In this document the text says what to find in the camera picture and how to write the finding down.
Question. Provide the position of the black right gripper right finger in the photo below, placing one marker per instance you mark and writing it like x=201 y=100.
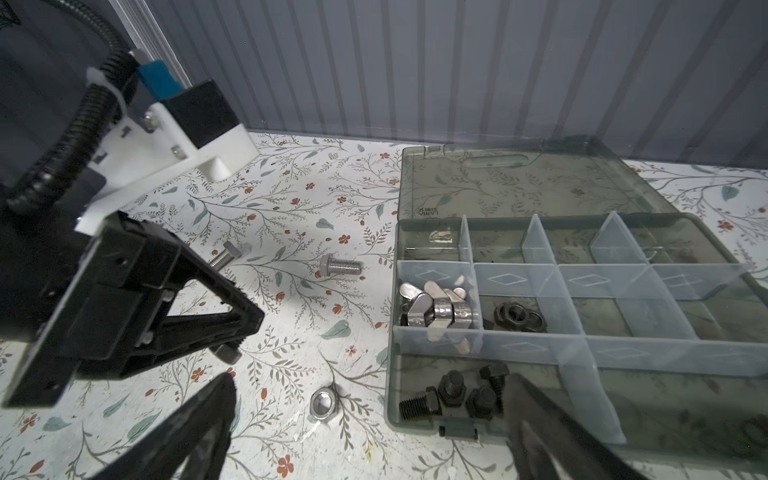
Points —
x=542 y=436

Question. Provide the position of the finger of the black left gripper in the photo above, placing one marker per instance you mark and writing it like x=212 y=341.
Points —
x=149 y=345
x=183 y=265

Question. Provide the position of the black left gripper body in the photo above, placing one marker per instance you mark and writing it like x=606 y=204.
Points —
x=69 y=296

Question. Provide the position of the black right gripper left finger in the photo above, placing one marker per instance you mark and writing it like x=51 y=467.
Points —
x=193 y=441

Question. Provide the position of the silver bolt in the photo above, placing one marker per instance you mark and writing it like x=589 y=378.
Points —
x=229 y=253
x=329 y=266

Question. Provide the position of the black bolt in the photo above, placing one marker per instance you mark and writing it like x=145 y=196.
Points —
x=228 y=352

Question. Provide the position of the black bolts cluster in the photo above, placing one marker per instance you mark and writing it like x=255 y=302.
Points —
x=484 y=402

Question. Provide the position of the black nut in box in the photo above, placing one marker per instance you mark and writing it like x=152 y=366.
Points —
x=535 y=323
x=511 y=316

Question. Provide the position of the silver hex nut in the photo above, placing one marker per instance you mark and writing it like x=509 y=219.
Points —
x=324 y=404

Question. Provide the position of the silver wing nut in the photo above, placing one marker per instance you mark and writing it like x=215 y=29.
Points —
x=442 y=309
x=417 y=306
x=462 y=311

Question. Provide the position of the clear green organizer box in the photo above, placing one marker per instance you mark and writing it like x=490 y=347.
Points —
x=656 y=337

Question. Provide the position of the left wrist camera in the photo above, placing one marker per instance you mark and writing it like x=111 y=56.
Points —
x=183 y=129

